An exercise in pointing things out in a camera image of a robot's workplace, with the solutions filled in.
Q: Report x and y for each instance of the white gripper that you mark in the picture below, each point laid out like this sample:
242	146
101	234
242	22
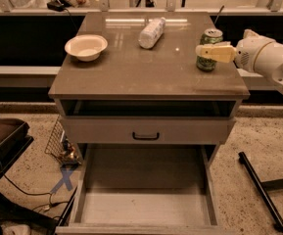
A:
248	54

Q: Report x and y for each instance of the green soda can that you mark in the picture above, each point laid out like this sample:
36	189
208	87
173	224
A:
210	37

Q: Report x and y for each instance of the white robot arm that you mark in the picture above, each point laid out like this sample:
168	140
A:
269	64

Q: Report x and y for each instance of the open grey bottom drawer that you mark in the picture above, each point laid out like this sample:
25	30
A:
144	190

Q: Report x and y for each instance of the clear plastic water bottle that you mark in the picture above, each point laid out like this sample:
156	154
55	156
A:
151	33

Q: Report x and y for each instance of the white paper bowl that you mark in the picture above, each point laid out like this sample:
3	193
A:
87	47

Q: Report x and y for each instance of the black metal stand leg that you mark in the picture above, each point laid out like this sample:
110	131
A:
264	187

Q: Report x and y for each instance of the black power adapter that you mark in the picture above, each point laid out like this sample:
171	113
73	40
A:
55	6

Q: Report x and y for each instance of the blue tape cross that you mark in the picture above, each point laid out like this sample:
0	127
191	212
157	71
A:
66	172

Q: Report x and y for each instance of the dark brown tray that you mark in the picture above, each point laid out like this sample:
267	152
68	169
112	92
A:
12	133

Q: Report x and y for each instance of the closed drawer with black handle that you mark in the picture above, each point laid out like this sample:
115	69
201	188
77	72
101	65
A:
113	130

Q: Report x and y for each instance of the wire mesh basket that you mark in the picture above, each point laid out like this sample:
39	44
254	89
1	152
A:
59	146

